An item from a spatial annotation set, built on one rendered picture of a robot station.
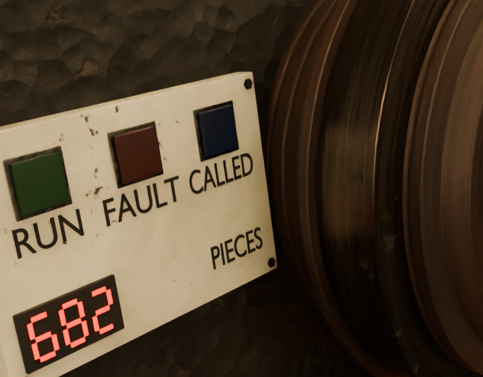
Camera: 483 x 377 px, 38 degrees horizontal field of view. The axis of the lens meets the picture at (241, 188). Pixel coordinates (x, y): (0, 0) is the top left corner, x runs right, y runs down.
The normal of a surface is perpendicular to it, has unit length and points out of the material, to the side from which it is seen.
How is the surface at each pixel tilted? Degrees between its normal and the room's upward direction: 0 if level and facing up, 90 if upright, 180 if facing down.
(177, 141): 90
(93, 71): 90
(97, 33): 90
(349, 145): 73
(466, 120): 66
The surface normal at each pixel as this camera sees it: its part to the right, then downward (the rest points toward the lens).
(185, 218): 0.68, 0.11
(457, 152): -0.35, 0.01
